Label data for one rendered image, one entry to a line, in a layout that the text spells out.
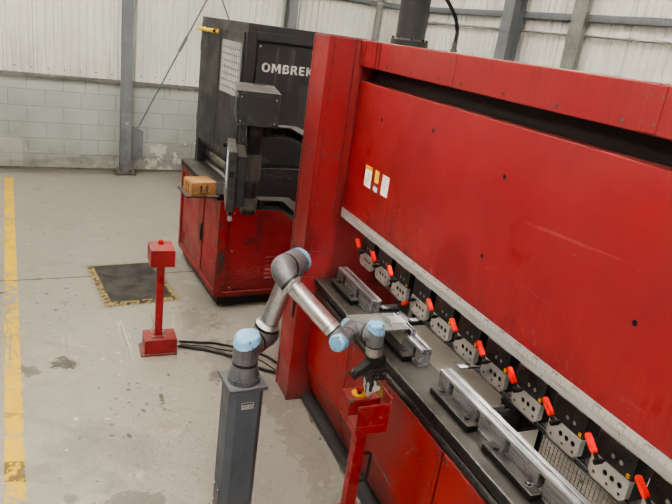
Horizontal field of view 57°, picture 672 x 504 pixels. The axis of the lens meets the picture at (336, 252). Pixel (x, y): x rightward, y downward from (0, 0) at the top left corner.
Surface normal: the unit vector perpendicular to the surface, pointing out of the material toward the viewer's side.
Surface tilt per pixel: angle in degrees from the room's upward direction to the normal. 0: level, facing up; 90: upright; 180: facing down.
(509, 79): 90
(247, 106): 90
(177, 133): 90
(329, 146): 90
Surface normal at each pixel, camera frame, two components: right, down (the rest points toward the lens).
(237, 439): 0.44, 0.35
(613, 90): -0.92, 0.01
